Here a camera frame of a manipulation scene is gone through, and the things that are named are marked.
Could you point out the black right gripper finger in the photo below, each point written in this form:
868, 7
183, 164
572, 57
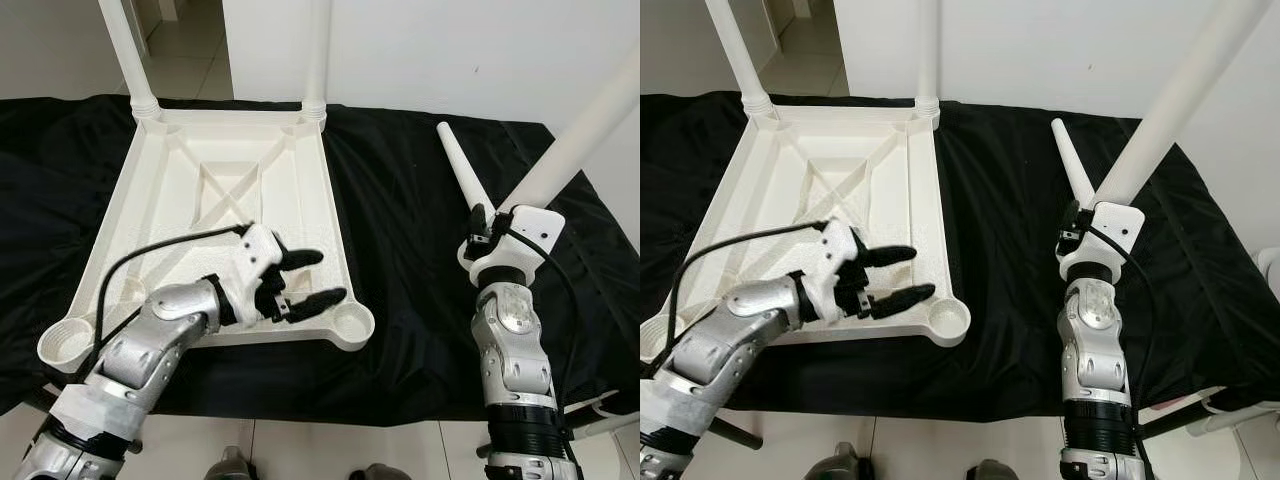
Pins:
1070, 218
479, 222

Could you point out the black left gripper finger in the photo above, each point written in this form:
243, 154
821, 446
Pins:
300, 259
318, 303
890, 255
905, 300

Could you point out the white plastic table leg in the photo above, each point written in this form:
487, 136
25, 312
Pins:
580, 140
1180, 100
735, 55
1072, 160
462, 165
928, 55
125, 55
318, 55

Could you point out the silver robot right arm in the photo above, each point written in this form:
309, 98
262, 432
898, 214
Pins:
515, 340
1095, 340

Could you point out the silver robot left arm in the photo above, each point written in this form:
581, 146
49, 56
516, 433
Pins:
740, 335
150, 340

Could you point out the black table cloth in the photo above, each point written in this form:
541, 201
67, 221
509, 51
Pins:
420, 330
1010, 330

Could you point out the grey robot right leg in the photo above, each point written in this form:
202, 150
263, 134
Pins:
992, 471
380, 472

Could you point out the white rounded object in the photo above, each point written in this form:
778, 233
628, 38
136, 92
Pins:
1268, 262

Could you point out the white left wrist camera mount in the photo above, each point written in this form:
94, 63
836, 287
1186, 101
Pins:
255, 255
838, 250

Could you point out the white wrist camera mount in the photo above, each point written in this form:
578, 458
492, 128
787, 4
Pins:
535, 230
1120, 225
838, 250
255, 255

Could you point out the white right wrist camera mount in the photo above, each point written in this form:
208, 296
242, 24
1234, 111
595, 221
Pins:
535, 230
1120, 225

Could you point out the white metal frame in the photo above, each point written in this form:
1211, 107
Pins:
600, 415
1220, 415

